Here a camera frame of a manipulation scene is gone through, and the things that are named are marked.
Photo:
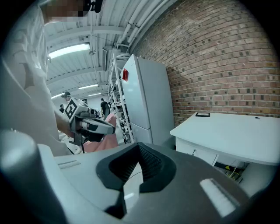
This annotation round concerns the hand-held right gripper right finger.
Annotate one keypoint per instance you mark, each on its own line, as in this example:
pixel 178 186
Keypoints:
pixel 186 197

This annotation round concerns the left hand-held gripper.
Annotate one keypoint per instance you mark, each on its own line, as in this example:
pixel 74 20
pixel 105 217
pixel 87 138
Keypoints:
pixel 75 116

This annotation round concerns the grey ceiling air unit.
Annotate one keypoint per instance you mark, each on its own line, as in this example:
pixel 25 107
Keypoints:
pixel 107 58

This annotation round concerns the red sticker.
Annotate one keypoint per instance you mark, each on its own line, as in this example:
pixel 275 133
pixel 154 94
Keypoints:
pixel 125 74

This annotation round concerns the white desk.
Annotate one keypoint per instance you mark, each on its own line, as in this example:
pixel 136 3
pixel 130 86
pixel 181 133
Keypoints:
pixel 229 135

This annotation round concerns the long ceiling light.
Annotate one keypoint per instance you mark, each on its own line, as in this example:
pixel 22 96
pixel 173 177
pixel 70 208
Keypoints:
pixel 88 86
pixel 68 50
pixel 94 94

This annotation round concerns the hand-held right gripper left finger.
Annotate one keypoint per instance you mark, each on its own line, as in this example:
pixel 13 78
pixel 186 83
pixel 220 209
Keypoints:
pixel 83 175

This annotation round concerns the black head camera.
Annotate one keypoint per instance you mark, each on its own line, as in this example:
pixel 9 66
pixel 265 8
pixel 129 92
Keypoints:
pixel 93 5

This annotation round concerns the black flat frame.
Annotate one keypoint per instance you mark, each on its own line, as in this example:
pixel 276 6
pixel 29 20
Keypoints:
pixel 202 114

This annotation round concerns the pink cloth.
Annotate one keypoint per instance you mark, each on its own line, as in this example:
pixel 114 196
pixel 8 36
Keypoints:
pixel 109 142

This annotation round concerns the white ceiling pipe bundle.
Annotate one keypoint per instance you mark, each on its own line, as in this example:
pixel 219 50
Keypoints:
pixel 140 19

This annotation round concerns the white desk drawer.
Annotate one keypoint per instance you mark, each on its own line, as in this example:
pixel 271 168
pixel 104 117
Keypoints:
pixel 203 153

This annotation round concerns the person's left forearm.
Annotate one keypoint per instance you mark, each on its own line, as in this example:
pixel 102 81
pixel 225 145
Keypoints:
pixel 63 124

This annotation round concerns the white refrigerator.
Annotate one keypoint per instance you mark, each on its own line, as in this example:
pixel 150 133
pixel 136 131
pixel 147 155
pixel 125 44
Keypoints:
pixel 142 98

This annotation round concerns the white metal shelf rack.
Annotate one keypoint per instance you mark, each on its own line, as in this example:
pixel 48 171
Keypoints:
pixel 114 96

